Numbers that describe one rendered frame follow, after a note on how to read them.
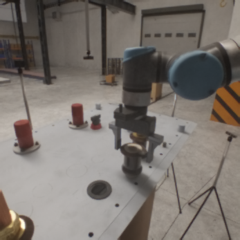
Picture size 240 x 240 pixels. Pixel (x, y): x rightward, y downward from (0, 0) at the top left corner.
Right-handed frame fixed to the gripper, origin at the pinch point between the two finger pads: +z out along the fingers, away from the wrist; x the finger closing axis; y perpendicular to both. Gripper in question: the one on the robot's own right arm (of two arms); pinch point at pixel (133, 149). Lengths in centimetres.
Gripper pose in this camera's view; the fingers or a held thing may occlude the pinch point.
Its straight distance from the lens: 60.2
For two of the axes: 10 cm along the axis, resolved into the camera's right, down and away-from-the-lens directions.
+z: -0.2, 9.2, 3.9
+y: 5.8, -3.0, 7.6
